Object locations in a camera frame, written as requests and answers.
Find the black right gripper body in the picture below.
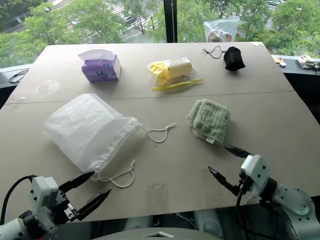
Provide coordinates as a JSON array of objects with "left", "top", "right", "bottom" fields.
[{"left": 233, "top": 171, "right": 255, "bottom": 198}]

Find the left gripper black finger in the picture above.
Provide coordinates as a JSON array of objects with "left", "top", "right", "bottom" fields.
[
  {"left": 58, "top": 170, "right": 96, "bottom": 194},
  {"left": 74, "top": 188, "right": 113, "bottom": 221}
]

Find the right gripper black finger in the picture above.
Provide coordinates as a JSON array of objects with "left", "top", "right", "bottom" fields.
[
  {"left": 224, "top": 144, "right": 252, "bottom": 159},
  {"left": 208, "top": 166, "right": 240, "bottom": 197}
]

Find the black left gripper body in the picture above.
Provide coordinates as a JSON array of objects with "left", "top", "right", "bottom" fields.
[{"left": 48, "top": 186, "right": 80, "bottom": 226}]

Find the green towel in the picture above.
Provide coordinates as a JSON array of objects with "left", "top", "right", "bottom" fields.
[{"left": 186, "top": 98, "right": 231, "bottom": 145}]

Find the white translucent drawstring bag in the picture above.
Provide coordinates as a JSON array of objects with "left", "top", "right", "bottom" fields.
[{"left": 43, "top": 93, "right": 177, "bottom": 188}]

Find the clear plastic bag at window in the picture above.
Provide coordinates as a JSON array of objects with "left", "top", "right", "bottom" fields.
[{"left": 203, "top": 19, "right": 241, "bottom": 43}]

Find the grey rounded shape under table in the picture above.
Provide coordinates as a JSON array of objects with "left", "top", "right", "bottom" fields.
[
  {"left": 123, "top": 216, "right": 155, "bottom": 232},
  {"left": 193, "top": 209, "right": 223, "bottom": 238}
]

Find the grey robot torso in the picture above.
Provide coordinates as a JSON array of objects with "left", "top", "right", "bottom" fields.
[{"left": 92, "top": 226, "right": 226, "bottom": 240}]

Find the small white orange object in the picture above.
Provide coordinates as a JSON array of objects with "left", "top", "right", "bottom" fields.
[{"left": 274, "top": 56, "right": 288, "bottom": 68}]

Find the purple tissue box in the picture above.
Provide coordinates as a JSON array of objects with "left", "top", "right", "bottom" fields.
[{"left": 77, "top": 48, "right": 123, "bottom": 83}]

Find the white crumpled item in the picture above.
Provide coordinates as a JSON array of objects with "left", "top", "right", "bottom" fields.
[{"left": 296, "top": 54, "right": 320, "bottom": 70}]

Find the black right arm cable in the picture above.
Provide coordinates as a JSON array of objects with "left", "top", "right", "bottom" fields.
[{"left": 235, "top": 189, "right": 285, "bottom": 240}]

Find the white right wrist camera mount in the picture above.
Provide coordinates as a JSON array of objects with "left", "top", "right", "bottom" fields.
[{"left": 239, "top": 154, "right": 272, "bottom": 201}]

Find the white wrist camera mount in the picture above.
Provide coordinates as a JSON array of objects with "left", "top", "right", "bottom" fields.
[
  {"left": 28, "top": 176, "right": 60, "bottom": 232},
  {"left": 239, "top": 154, "right": 272, "bottom": 201}
]

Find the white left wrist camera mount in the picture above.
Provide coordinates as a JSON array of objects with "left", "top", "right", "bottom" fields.
[{"left": 28, "top": 176, "right": 60, "bottom": 232}]

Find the black drawstring pouch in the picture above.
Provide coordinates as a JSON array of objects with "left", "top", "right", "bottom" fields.
[{"left": 202, "top": 46, "right": 246, "bottom": 72}]

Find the thin black cable loop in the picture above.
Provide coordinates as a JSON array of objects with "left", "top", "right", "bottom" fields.
[{"left": 8, "top": 68, "right": 30, "bottom": 84}]

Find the black window frame post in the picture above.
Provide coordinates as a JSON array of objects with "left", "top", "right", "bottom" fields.
[{"left": 163, "top": 0, "right": 178, "bottom": 43}]

